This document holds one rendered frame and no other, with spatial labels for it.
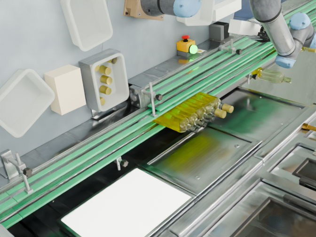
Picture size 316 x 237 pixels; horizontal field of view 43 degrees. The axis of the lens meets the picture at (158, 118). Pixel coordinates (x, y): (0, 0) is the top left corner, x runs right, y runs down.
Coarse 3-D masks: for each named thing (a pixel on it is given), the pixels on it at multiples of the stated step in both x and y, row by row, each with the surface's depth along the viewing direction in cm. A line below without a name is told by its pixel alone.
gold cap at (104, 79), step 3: (102, 75) 177; (105, 75) 177; (102, 78) 176; (105, 78) 175; (108, 78) 174; (111, 78) 176; (102, 81) 176; (105, 81) 175; (108, 81) 175; (111, 81) 176; (108, 84) 175
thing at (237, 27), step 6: (234, 24) 185; (240, 24) 183; (246, 24) 186; (252, 24) 190; (258, 24) 194; (234, 30) 186; (240, 30) 184; (246, 30) 188; (252, 30) 191; (258, 30) 195
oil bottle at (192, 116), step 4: (176, 108) 189; (180, 108) 189; (176, 112) 186; (180, 112) 185; (184, 112) 185; (188, 112) 185; (192, 112) 184; (184, 116) 183; (188, 116) 182; (192, 116) 182; (196, 116) 182; (192, 120) 181; (192, 124) 182
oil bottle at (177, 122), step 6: (162, 114) 185; (168, 114) 185; (174, 114) 184; (156, 120) 189; (162, 120) 185; (168, 120) 182; (174, 120) 180; (180, 120) 179; (186, 120) 179; (168, 126) 184; (174, 126) 181; (180, 126) 178; (180, 132) 180
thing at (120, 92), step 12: (108, 60) 168; (120, 60) 174; (96, 72) 174; (120, 72) 178; (96, 84) 167; (120, 84) 182; (96, 96) 170; (108, 96) 183; (120, 96) 183; (108, 108) 176
